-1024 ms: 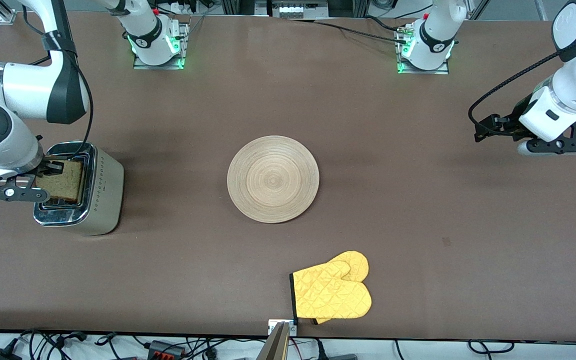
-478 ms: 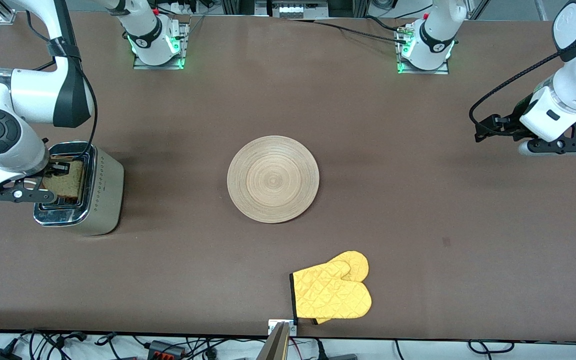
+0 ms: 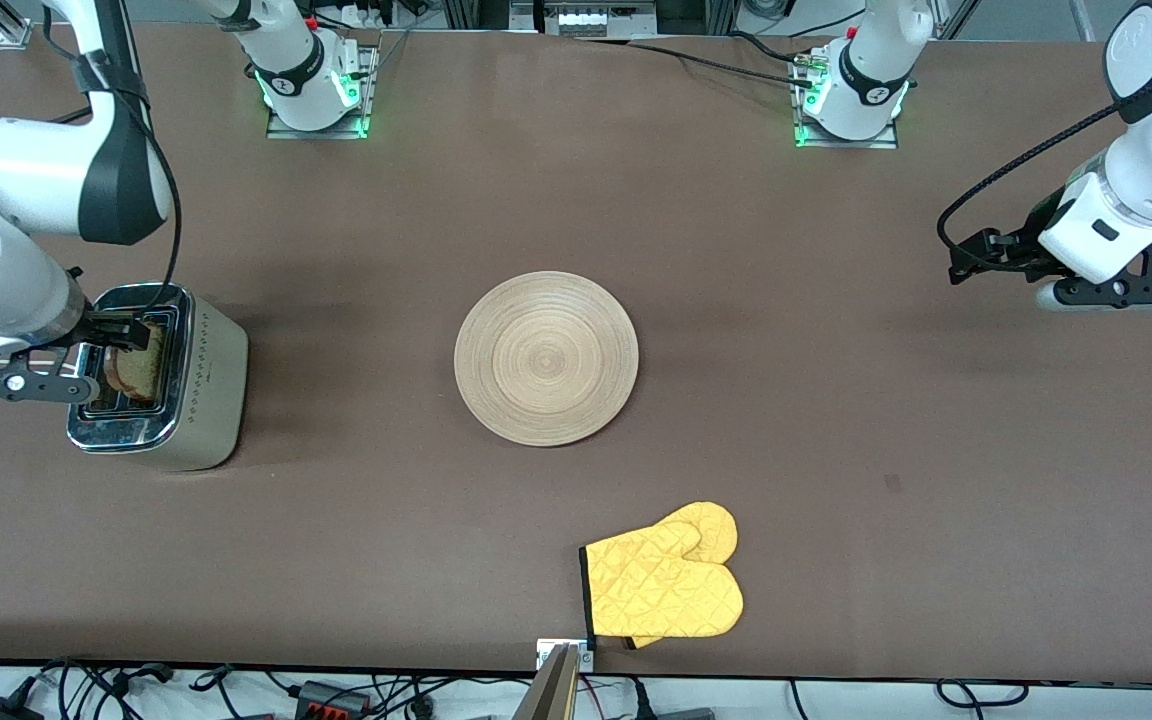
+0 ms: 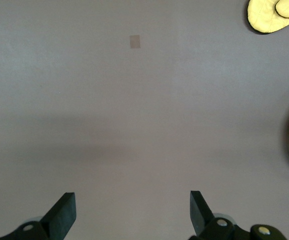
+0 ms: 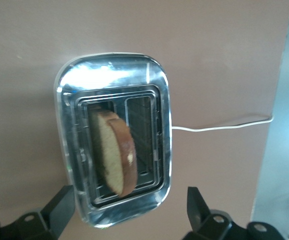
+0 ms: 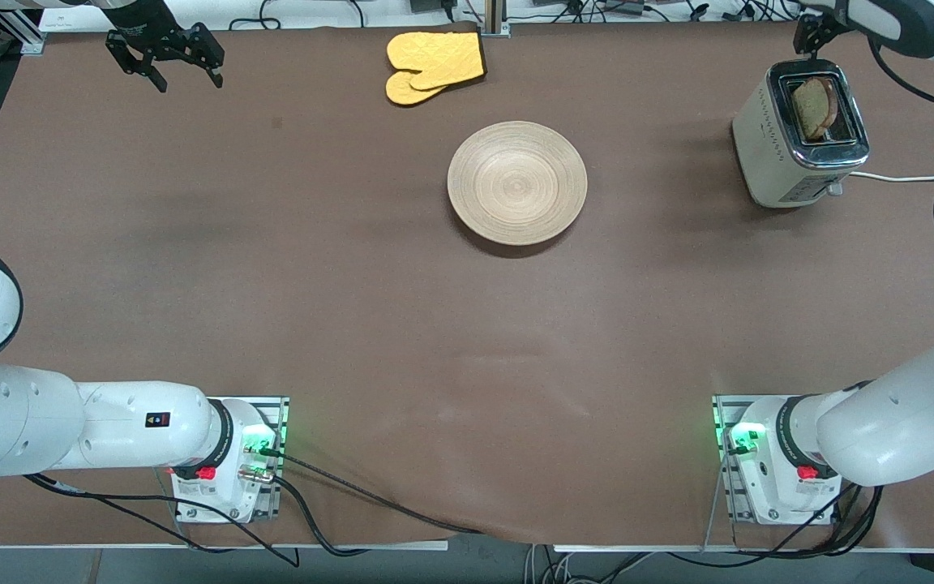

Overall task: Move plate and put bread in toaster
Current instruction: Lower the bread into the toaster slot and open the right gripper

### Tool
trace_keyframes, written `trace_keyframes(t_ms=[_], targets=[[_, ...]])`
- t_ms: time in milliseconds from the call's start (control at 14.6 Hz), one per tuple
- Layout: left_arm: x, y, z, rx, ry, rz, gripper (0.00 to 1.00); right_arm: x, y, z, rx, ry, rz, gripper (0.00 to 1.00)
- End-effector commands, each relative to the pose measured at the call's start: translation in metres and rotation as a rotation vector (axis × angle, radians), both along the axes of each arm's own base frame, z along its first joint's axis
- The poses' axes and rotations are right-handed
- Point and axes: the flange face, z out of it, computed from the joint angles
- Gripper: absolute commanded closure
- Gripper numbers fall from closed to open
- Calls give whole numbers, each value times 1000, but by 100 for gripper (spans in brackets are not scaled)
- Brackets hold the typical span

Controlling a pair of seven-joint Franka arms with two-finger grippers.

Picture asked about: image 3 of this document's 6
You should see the slice of brown bread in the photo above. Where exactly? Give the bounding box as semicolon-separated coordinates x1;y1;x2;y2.
104;322;168;404

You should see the round wooden plate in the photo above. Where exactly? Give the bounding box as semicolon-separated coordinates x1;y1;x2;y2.
454;271;640;448

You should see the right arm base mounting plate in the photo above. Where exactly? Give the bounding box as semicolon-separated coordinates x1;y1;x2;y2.
264;40;379;141

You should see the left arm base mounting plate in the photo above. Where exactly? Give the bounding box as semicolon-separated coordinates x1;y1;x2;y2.
793;55;903;151

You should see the silver two-slot toaster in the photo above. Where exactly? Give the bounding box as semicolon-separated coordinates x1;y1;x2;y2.
66;282;249;473

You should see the black orange power strip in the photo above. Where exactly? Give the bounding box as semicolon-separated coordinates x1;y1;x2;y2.
294;680;374;720

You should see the yellow quilted oven mitt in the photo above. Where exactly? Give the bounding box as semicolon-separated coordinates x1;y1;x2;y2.
579;501;744;651

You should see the white multi-socket power strip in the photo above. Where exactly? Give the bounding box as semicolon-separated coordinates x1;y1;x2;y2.
541;0;659;37

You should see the tan wooden board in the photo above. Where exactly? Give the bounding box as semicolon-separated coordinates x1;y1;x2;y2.
514;644;583;720

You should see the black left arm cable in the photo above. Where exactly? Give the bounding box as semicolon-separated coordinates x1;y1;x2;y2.
937;48;1152;273

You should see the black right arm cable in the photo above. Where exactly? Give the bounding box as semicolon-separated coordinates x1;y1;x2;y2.
41;0;183;313

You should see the black cable to arm base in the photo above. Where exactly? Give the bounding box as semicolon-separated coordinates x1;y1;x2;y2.
626;30;822;89

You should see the black looped floor cable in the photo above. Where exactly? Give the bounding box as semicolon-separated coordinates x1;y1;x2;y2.
936;678;1029;713

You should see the small metal table bracket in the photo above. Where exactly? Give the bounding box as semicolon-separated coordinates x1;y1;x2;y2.
536;638;596;672

